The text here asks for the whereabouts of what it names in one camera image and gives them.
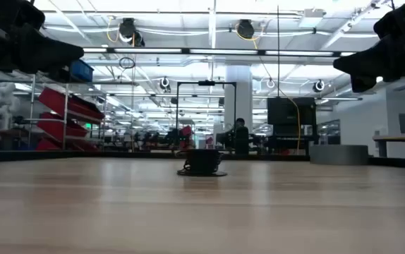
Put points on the white ceiling box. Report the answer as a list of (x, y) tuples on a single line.
[(311, 17)]

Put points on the black aluminium table frame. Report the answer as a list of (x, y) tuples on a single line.
[(82, 154)]

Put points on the black camera gantry frame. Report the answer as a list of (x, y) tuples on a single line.
[(206, 83)]

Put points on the thin black vertical pole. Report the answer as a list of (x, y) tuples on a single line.
[(278, 53)]

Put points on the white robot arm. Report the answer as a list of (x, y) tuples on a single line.
[(2, 102)]

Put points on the long ceiling light strip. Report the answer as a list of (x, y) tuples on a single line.
[(223, 51)]

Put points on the person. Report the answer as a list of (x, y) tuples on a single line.
[(240, 122)]

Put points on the black monitor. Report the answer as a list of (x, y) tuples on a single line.
[(287, 111)]

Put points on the blue storage bin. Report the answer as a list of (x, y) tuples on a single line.
[(82, 70)]

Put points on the red storage bin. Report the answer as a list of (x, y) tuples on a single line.
[(58, 127), (52, 145), (68, 104)]

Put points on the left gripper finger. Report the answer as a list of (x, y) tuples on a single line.
[(60, 75), (43, 53)]

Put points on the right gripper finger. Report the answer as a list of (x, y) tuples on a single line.
[(363, 85), (372, 63)]

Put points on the metal shelf rack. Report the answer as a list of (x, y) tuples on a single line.
[(65, 116)]

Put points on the wooden bench table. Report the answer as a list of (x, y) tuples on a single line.
[(396, 138)]

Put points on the white pillar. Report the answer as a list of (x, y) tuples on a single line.
[(238, 91)]

